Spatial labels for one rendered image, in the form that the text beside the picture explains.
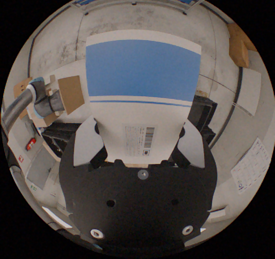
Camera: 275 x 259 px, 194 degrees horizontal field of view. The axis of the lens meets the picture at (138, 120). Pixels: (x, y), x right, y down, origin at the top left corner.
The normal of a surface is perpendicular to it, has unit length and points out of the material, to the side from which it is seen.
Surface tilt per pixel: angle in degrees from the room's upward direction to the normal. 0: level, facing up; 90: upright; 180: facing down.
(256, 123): 90
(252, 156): 90
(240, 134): 90
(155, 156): 0
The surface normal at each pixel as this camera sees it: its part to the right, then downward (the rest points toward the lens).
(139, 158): 0.00, 0.53
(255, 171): -1.00, -0.04
